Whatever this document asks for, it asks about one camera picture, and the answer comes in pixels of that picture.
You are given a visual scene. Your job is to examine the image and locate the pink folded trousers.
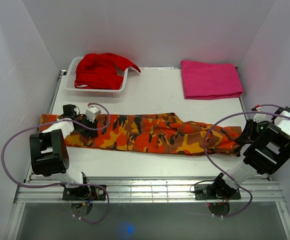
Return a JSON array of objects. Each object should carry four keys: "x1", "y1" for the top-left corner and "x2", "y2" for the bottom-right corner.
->
[{"x1": 180, "y1": 60, "x2": 243, "y2": 100}]

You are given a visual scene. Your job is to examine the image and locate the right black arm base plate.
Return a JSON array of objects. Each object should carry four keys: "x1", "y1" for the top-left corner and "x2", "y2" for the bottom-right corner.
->
[{"x1": 190, "y1": 184, "x2": 241, "y2": 200}]

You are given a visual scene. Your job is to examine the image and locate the white plastic basket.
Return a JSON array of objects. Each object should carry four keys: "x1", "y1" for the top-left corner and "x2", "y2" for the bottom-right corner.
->
[{"x1": 64, "y1": 54, "x2": 131, "y2": 98}]

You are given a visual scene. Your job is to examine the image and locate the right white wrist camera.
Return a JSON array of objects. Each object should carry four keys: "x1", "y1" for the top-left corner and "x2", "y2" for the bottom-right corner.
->
[{"x1": 250, "y1": 105, "x2": 272, "y2": 123}]

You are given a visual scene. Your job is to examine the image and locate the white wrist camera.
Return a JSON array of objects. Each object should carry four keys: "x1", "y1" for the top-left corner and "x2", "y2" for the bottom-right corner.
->
[
  {"x1": 85, "y1": 106, "x2": 101, "y2": 123},
  {"x1": 250, "y1": 105, "x2": 272, "y2": 123}
]

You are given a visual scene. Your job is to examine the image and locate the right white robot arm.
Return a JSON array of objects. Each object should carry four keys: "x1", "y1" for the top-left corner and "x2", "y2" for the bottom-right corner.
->
[{"x1": 210, "y1": 106, "x2": 290, "y2": 199}]

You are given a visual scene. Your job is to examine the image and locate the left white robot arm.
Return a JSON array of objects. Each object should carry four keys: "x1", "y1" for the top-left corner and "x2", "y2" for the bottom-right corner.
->
[{"x1": 29, "y1": 104, "x2": 101, "y2": 200}]

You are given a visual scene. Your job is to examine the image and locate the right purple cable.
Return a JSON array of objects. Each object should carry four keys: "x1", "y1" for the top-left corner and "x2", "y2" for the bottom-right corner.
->
[{"x1": 184, "y1": 103, "x2": 290, "y2": 219}]

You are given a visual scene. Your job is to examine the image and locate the orange camouflage trousers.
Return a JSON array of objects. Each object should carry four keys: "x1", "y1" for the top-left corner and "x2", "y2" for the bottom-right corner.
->
[{"x1": 37, "y1": 112, "x2": 243, "y2": 157}]

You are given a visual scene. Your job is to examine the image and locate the red garment in basket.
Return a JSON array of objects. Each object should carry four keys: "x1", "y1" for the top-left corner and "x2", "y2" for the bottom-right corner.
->
[{"x1": 74, "y1": 53, "x2": 141, "y2": 90}]

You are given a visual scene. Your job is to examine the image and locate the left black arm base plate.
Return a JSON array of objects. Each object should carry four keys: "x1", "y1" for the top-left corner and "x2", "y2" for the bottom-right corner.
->
[{"x1": 62, "y1": 186, "x2": 106, "y2": 201}]

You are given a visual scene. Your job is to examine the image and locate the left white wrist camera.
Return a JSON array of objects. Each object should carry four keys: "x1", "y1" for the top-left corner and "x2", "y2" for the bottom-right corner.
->
[{"x1": 85, "y1": 106, "x2": 101, "y2": 123}]

